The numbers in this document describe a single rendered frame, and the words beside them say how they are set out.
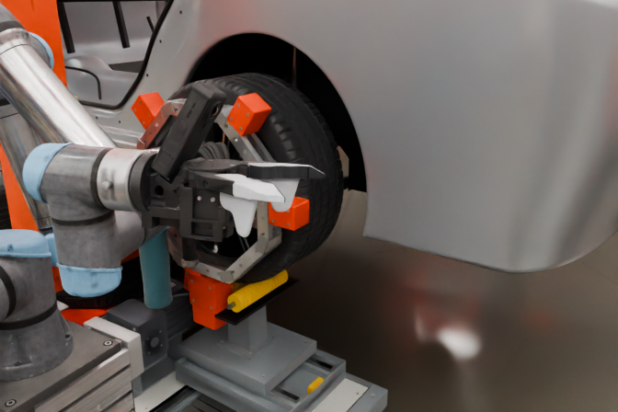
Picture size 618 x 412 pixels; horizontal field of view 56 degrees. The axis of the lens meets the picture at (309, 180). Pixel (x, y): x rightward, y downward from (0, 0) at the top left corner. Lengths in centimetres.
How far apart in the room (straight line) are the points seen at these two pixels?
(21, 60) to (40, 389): 52
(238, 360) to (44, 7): 127
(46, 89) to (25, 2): 95
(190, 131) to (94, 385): 69
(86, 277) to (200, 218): 19
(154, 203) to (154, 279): 119
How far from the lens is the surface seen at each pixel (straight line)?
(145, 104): 188
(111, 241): 78
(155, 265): 186
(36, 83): 92
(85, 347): 117
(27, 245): 105
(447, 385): 242
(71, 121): 90
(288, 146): 163
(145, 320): 204
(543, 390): 250
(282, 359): 210
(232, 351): 215
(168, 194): 69
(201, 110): 65
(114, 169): 70
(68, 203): 75
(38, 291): 108
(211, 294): 188
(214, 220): 65
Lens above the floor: 143
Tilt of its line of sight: 18 degrees down
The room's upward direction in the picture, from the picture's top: straight up
